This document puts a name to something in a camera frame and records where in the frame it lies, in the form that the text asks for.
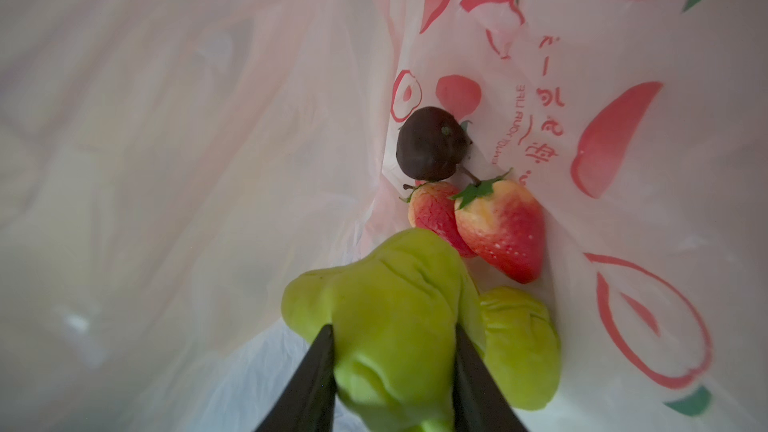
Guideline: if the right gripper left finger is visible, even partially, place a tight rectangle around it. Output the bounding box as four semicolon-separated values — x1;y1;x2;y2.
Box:
255;324;336;432

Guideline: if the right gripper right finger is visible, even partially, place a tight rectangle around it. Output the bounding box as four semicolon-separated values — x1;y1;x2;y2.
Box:
453;324;528;432

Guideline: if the green pear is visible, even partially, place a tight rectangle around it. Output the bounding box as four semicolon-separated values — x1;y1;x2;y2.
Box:
281;228;485;431

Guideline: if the dark purple mangosteen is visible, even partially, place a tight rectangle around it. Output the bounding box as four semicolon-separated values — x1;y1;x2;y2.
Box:
396;106;472;182

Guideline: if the pink plastic bag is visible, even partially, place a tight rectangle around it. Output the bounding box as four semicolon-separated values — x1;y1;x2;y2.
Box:
1;0;767;431

